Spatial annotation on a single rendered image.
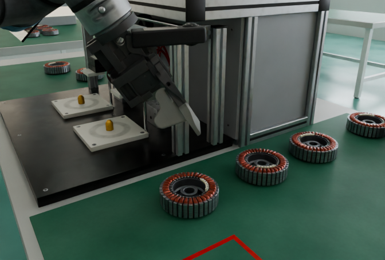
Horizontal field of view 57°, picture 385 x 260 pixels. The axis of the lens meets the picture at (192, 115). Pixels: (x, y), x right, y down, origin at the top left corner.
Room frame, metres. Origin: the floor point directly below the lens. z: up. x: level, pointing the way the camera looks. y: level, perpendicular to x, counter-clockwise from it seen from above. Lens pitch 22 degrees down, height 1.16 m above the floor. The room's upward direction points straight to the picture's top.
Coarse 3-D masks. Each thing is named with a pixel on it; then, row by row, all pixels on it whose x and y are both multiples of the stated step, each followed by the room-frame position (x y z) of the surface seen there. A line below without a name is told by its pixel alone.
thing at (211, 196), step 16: (176, 176) 0.60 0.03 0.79; (192, 176) 0.60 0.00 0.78; (208, 176) 0.60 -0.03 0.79; (160, 192) 0.55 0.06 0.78; (176, 192) 0.58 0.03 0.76; (192, 192) 0.56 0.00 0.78; (208, 192) 0.54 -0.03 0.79; (176, 208) 0.52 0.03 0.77; (192, 208) 0.51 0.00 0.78; (208, 208) 0.53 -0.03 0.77
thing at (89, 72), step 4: (88, 56) 1.09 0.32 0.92; (92, 56) 1.08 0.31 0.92; (88, 60) 1.09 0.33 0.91; (92, 60) 1.05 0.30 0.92; (96, 60) 1.04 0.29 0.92; (88, 64) 1.09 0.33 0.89; (92, 64) 1.06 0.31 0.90; (96, 64) 1.04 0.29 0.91; (100, 64) 1.05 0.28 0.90; (92, 68) 1.06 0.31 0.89; (96, 68) 1.04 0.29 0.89; (100, 68) 1.04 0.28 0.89; (84, 72) 1.06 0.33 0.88; (88, 72) 1.04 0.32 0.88; (92, 72) 1.04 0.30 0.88; (96, 72) 1.04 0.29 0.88; (100, 72) 1.05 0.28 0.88; (104, 72) 1.05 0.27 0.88; (88, 76) 1.03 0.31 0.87
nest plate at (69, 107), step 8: (88, 96) 1.11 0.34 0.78; (96, 96) 1.11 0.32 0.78; (56, 104) 1.03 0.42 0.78; (64, 104) 1.03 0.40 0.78; (72, 104) 1.03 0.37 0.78; (80, 104) 1.03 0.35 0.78; (88, 104) 1.03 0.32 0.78; (96, 104) 1.03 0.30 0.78; (104, 104) 1.03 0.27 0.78; (64, 112) 0.96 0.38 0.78; (72, 112) 0.96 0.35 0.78; (80, 112) 0.96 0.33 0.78; (88, 112) 0.97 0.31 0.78; (96, 112) 0.99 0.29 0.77
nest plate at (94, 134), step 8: (104, 120) 0.90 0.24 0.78; (112, 120) 0.90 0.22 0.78; (120, 120) 0.90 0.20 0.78; (128, 120) 0.90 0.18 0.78; (80, 128) 0.84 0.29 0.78; (88, 128) 0.84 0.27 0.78; (96, 128) 0.84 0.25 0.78; (104, 128) 0.84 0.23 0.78; (120, 128) 0.84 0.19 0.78; (128, 128) 0.84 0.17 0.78; (136, 128) 0.84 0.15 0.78; (80, 136) 0.80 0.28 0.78; (88, 136) 0.79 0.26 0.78; (96, 136) 0.79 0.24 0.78; (104, 136) 0.79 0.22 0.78; (112, 136) 0.79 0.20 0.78; (120, 136) 0.79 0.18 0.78; (128, 136) 0.79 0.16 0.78; (136, 136) 0.80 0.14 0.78; (144, 136) 0.81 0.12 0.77; (88, 144) 0.75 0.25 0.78; (96, 144) 0.75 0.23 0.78; (104, 144) 0.75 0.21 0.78; (112, 144) 0.76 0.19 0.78
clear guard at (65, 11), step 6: (66, 6) 1.14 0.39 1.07; (54, 12) 0.96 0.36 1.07; (60, 12) 0.96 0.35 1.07; (66, 12) 0.96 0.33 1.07; (72, 12) 0.96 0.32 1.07; (36, 24) 0.87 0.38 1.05; (24, 30) 0.90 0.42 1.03; (30, 30) 0.86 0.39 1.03; (18, 36) 0.90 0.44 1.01; (24, 36) 0.86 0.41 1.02
